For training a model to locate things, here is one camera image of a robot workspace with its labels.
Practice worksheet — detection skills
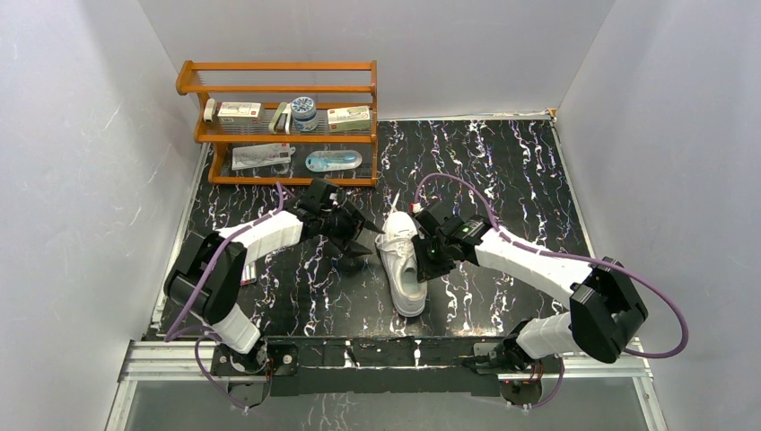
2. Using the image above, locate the white box left shelf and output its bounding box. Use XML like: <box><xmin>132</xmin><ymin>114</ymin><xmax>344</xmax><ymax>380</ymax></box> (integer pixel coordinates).
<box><xmin>216</xmin><ymin>101</ymin><xmax>265</xmax><ymax>126</ymax></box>

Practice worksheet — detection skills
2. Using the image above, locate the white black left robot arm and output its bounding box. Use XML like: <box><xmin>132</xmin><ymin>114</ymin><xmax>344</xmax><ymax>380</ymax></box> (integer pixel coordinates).
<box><xmin>163</xmin><ymin>179</ymin><xmax>382</xmax><ymax>374</ymax></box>

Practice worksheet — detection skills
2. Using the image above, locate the white shoelace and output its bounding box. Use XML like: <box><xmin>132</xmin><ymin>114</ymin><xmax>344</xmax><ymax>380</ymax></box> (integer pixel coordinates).
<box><xmin>389</xmin><ymin>190</ymin><xmax>400</xmax><ymax>215</ymax></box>

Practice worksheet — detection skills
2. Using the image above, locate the aluminium rail frame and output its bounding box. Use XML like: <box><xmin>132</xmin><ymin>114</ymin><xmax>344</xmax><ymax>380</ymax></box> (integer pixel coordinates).
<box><xmin>118</xmin><ymin>339</ymin><xmax>654</xmax><ymax>383</ymax></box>

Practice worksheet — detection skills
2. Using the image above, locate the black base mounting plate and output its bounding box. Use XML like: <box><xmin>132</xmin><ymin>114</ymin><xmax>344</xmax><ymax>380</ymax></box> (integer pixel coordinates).
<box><xmin>211</xmin><ymin>336</ymin><xmax>561</xmax><ymax>405</ymax></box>

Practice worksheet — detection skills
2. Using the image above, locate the blue white round jar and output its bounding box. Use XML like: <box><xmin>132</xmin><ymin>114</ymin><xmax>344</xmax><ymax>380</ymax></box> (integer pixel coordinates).
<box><xmin>290</xmin><ymin>96</ymin><xmax>319</xmax><ymax>132</ymax></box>

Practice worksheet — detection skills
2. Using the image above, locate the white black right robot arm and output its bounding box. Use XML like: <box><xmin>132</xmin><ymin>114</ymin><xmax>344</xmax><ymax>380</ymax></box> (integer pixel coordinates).
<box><xmin>411</xmin><ymin>202</ymin><xmax>648</xmax><ymax>373</ymax></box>

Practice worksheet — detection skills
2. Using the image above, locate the coloured marker pen set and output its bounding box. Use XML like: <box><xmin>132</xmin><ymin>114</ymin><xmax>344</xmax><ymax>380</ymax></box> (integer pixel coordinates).
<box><xmin>241</xmin><ymin>262</ymin><xmax>258</xmax><ymax>286</ymax></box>

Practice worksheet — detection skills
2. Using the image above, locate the orange wooden shelf rack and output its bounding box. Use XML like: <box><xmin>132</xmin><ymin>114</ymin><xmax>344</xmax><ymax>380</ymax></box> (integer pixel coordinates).
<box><xmin>175</xmin><ymin>60</ymin><xmax>379</xmax><ymax>187</ymax></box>

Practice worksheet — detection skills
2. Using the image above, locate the white packaged item lower shelf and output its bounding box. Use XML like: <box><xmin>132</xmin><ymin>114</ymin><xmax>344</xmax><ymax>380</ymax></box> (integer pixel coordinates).
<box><xmin>231</xmin><ymin>143</ymin><xmax>295</xmax><ymax>171</ymax></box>

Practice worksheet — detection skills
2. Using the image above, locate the blue packaged toothbrush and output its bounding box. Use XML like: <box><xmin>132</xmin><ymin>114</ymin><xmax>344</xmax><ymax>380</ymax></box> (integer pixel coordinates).
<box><xmin>305</xmin><ymin>150</ymin><xmax>363</xmax><ymax>173</ymax></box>

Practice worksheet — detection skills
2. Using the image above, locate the white green box right shelf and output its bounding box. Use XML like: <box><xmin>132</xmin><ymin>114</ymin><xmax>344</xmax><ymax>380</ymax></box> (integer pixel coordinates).
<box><xmin>327</xmin><ymin>105</ymin><xmax>372</xmax><ymax>133</ymax></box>

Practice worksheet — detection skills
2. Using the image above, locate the white handle tool left shelf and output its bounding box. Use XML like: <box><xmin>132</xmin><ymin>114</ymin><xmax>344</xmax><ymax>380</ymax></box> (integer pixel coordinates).
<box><xmin>203</xmin><ymin>98</ymin><xmax>217</xmax><ymax>123</ymax></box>

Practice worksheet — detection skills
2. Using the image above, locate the white sneaker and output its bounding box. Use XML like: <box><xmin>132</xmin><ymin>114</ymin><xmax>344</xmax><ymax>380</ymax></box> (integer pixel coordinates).
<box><xmin>375</xmin><ymin>211</ymin><xmax>427</xmax><ymax>317</ymax></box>

